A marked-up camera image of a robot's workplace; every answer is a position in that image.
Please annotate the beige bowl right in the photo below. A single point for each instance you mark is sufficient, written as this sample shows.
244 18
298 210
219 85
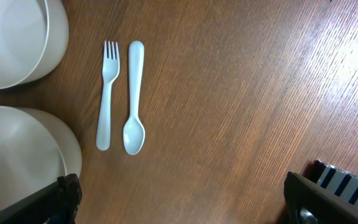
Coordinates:
33 39

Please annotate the beige bowl left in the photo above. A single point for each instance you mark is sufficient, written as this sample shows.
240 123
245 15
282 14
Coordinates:
36 148

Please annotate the white plastic spoon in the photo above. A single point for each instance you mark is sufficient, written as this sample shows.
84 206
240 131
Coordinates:
134 131

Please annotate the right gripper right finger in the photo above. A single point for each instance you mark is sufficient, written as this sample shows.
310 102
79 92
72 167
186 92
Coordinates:
302 194

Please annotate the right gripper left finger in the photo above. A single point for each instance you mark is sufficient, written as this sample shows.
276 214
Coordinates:
55 203

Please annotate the white plastic fork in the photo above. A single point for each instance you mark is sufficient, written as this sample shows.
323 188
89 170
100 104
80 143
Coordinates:
110 71

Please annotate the striped black grey block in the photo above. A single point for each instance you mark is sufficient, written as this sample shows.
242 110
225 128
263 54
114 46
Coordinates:
339 182

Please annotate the beige bowl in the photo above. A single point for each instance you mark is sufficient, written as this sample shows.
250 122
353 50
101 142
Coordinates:
36 148
33 39

